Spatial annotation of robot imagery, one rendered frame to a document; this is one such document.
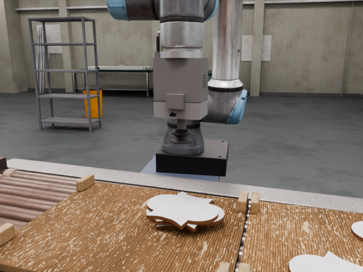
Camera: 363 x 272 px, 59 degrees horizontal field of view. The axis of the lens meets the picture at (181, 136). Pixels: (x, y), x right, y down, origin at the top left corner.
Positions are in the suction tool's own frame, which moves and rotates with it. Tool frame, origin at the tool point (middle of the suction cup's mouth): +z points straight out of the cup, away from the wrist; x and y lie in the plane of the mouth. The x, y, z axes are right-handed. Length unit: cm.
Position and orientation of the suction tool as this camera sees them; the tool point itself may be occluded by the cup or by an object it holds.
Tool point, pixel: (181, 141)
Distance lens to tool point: 60.1
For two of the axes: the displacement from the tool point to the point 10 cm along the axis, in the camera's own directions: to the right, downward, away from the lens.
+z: 0.0, 9.7, 2.3
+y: 9.6, 0.7, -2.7
